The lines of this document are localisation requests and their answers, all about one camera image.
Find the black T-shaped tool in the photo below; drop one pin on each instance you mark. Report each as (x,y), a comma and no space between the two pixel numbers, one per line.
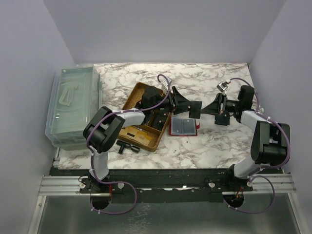
(124,145)

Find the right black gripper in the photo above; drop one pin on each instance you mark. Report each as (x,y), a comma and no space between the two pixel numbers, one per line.
(223,104)

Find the grey card with stripe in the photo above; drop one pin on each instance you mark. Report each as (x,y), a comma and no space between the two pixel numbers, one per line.
(195,109)

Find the aluminium frame rail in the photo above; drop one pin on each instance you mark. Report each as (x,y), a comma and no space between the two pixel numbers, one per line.
(60,186)

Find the clear plastic storage box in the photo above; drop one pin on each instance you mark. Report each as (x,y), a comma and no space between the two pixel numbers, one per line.
(75,99)

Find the grey VIP card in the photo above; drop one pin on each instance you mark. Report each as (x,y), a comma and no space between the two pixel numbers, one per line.
(189,126)

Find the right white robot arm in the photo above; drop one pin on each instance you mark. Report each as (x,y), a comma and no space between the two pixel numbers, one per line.
(270,146)

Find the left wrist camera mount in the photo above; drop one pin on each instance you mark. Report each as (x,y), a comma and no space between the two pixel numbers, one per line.
(164,87)

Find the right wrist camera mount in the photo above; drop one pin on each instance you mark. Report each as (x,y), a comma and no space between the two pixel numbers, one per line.
(223,86)

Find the gold cards in tray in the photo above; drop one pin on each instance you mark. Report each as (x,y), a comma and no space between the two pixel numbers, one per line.
(135,134)

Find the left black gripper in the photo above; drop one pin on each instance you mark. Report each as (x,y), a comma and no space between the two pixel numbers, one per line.
(174,100)

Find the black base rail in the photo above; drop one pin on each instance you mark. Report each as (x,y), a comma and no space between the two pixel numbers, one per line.
(165,185)

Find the woven wicker organizer tray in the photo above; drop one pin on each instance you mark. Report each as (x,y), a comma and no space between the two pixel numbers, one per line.
(154,134)

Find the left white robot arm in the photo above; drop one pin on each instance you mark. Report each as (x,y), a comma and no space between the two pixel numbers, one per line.
(102,131)

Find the red card holder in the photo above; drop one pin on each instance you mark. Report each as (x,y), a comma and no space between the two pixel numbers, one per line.
(183,135)

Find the black card holder in tray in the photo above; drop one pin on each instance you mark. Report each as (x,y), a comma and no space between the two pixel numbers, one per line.
(160,119)

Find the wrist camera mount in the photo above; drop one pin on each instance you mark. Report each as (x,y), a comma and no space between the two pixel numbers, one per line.
(223,86)
(164,87)

